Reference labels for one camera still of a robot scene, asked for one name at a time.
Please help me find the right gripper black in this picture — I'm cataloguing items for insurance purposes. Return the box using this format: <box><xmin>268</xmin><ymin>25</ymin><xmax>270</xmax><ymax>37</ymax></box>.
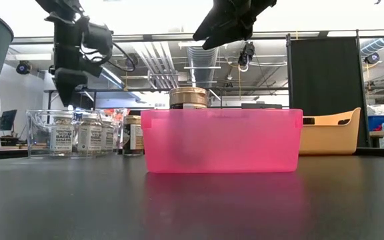
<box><xmin>192</xmin><ymin>0</ymin><xmax>278</xmax><ymax>51</ymax></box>

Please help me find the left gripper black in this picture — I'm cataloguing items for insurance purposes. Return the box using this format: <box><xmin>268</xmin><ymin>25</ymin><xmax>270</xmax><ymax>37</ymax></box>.
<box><xmin>53</xmin><ymin>15</ymin><xmax>103</xmax><ymax>108</ymax></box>

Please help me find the furikake jar tan lid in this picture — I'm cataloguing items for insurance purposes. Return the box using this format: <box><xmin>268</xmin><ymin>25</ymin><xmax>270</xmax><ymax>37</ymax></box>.
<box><xmin>169</xmin><ymin>86</ymin><xmax>209</xmax><ymax>110</ymax></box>
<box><xmin>122</xmin><ymin>114</ymin><xmax>145</xmax><ymax>157</ymax></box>

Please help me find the black hanging device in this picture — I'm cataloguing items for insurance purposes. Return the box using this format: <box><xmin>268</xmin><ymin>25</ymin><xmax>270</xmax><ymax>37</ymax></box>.
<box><xmin>237</xmin><ymin>41</ymin><xmax>256</xmax><ymax>73</ymax></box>

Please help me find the black ceiling spotlight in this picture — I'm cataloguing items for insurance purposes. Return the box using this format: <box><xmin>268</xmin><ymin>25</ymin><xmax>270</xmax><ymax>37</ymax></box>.
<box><xmin>15</xmin><ymin>60</ymin><xmax>33</xmax><ymax>76</ymax></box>
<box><xmin>364</xmin><ymin>52</ymin><xmax>381</xmax><ymax>65</ymax></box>
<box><xmin>124</xmin><ymin>53</ymin><xmax>139</xmax><ymax>69</ymax></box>

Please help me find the colourful printed bag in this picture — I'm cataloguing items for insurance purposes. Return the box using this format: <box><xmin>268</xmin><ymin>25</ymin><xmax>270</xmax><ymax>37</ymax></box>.
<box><xmin>104</xmin><ymin>108</ymin><xmax>127</xmax><ymax>123</ymax></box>

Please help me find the clear plastic bin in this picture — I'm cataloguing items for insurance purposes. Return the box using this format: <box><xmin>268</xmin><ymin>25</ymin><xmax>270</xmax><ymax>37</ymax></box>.
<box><xmin>25</xmin><ymin>108</ymin><xmax>126</xmax><ymax>159</ymax></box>

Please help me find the computer monitor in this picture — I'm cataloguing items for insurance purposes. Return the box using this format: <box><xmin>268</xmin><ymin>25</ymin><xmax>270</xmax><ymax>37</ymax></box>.
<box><xmin>0</xmin><ymin>109</ymin><xmax>19</xmax><ymax>133</ymax></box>

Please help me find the pink plastic bin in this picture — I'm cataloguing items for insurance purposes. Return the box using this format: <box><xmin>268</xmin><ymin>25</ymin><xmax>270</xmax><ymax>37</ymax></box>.
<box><xmin>140</xmin><ymin>108</ymin><xmax>304</xmax><ymax>175</ymax></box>

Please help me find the black room divider panel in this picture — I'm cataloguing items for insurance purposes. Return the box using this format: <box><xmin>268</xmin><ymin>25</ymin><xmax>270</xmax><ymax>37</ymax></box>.
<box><xmin>285</xmin><ymin>31</ymin><xmax>370</xmax><ymax>150</ymax></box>

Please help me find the yellow plastic bin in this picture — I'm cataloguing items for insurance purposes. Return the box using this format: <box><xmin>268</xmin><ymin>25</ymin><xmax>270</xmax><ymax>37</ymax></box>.
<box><xmin>298</xmin><ymin>107</ymin><xmax>363</xmax><ymax>157</ymax></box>

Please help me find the blue storage crate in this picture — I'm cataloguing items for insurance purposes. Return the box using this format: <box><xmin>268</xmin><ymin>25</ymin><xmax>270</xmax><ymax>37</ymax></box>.
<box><xmin>367</xmin><ymin>114</ymin><xmax>384</xmax><ymax>132</ymax></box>

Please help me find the grey ribbed ceiling duct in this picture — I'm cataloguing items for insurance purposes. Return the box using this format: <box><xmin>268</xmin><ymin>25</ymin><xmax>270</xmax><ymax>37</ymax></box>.
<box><xmin>360</xmin><ymin>37</ymin><xmax>384</xmax><ymax>57</ymax></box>
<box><xmin>186</xmin><ymin>46</ymin><xmax>220</xmax><ymax>90</ymax></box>

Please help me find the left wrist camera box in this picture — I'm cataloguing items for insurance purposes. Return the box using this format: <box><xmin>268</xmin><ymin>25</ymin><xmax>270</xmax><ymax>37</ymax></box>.
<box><xmin>80</xmin><ymin>22</ymin><xmax>113</xmax><ymax>57</ymax></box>

